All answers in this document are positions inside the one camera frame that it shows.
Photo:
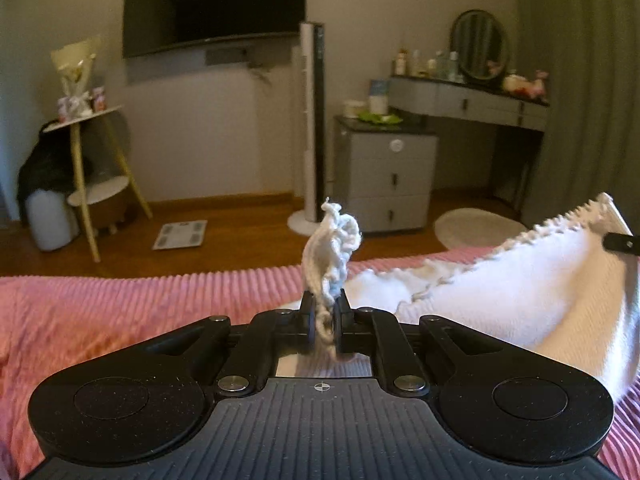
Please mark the small pink figurine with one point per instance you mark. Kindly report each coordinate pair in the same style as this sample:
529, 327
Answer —
100, 99
64, 109

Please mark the wall-mounted television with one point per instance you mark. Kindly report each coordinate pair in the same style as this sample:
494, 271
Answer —
215, 5

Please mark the grey bathroom scale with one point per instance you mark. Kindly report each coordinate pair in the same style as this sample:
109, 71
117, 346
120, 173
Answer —
180, 235

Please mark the white ribbed knit dress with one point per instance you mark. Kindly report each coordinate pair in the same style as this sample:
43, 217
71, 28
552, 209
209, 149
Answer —
525, 285

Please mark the grey vanity desk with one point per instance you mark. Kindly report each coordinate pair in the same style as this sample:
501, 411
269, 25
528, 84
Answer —
465, 102

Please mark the grey drawer cabinet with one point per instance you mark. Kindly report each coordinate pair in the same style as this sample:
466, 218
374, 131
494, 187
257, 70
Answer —
387, 180

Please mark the white plastic container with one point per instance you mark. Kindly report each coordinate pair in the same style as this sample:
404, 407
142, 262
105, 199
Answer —
52, 220

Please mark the pink plush toys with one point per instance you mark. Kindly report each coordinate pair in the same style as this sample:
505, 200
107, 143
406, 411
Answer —
525, 85

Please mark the wrapped flower bouquet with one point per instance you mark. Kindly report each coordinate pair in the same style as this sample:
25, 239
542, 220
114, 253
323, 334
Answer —
75, 70

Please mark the round vanity mirror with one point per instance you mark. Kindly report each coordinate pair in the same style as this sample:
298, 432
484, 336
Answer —
479, 45

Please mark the white tower fan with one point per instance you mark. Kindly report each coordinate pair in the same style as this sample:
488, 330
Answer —
312, 110

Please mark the white two-tier side table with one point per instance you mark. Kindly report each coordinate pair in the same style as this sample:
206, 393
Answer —
80, 160

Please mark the grey-green curtain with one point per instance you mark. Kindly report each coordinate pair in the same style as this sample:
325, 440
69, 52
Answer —
585, 85

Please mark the green cloth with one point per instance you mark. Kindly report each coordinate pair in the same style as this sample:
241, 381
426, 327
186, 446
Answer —
382, 117

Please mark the round cream rug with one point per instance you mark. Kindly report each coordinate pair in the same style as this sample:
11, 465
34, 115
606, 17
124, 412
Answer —
475, 227

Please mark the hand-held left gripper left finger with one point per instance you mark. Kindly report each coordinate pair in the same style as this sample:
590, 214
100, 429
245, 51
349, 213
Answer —
306, 327

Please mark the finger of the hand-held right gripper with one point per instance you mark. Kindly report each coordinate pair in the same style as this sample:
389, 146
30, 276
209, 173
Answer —
622, 243

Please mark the pink ribbed blanket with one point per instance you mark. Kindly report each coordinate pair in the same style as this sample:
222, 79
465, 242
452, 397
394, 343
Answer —
125, 310

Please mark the row of cosmetic bottles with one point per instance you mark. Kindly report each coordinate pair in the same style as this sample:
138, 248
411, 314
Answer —
430, 65

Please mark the blue and white box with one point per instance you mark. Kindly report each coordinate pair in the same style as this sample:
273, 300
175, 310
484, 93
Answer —
379, 94

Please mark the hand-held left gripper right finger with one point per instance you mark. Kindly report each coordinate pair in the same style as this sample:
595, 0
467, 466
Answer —
342, 330

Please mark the brown pot on legs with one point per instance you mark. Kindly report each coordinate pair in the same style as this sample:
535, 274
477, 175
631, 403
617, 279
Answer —
112, 212

